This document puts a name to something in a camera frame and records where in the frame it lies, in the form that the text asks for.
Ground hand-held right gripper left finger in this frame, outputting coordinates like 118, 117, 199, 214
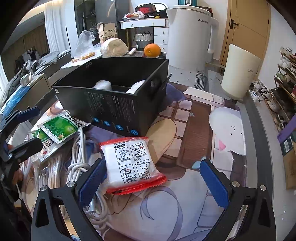
31, 158, 108, 241

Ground green sachet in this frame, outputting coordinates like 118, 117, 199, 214
37, 113, 91, 144
29, 128, 61, 163

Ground white electric kettle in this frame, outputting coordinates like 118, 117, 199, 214
165, 5, 220, 71

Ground black cardboard box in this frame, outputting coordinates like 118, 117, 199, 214
52, 57, 172, 137

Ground white curtain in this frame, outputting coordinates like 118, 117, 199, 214
45, 0, 67, 54

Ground wooden shoe rack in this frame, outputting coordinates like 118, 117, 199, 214
251, 46, 296, 132

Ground bagged white rope coil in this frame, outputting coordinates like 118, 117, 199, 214
20, 148, 77, 194

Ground printed cartoon desk mat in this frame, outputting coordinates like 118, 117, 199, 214
21, 82, 255, 241

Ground grey refrigerator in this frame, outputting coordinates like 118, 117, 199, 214
95, 0, 123, 25

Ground orange fruit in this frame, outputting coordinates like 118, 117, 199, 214
144, 43, 161, 58

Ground white power cable bundle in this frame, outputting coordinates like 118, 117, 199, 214
65, 127, 110, 231

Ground blue patterned package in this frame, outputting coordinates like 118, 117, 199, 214
1, 85, 31, 114

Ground pale round wrapped bundle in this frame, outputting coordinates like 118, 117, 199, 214
100, 38, 129, 57

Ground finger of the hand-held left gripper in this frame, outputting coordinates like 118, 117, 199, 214
8, 137, 43, 164
0, 106, 40, 137

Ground white drawer desk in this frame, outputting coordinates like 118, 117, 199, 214
118, 19, 169, 53

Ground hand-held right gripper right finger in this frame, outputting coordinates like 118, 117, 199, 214
199, 158, 277, 241

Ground white paper roll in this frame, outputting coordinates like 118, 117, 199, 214
221, 44, 262, 100

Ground printed cardboard carton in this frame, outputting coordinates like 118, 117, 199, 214
97, 22, 118, 45

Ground rows of shoes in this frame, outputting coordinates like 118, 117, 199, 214
251, 46, 296, 131

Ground brown cardboard box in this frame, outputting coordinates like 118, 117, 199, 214
279, 134, 296, 190

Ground white plastic pouch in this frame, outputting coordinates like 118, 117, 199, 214
93, 79, 113, 91
126, 80, 148, 94

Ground clear plastic snack bag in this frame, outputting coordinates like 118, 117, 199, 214
71, 30, 96, 62

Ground pile of grey clothes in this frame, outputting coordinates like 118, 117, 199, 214
5, 50, 72, 93

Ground wooden door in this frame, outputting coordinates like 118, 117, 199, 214
220, 0, 271, 67

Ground red-edged white packet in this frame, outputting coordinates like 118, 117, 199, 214
99, 137, 167, 195

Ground woven basket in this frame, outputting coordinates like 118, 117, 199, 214
135, 30, 154, 48

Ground plate of food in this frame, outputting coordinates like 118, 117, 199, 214
125, 12, 145, 20

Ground grey side table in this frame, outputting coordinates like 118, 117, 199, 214
20, 54, 104, 99

